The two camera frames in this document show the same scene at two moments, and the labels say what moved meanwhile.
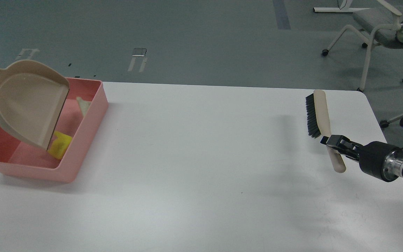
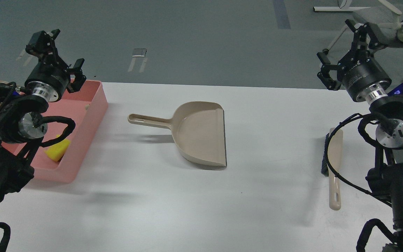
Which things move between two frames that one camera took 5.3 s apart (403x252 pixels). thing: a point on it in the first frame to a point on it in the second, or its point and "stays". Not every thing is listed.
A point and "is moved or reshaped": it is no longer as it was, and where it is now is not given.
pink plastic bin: [11, 156] stays
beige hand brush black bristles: [318, 124] to [334, 154]
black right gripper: [378, 159] to [361, 74]
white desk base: [344, 7] stays
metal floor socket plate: [139, 52] stays
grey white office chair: [380, 25] stays
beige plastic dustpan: [27, 98] is moved or reshaped
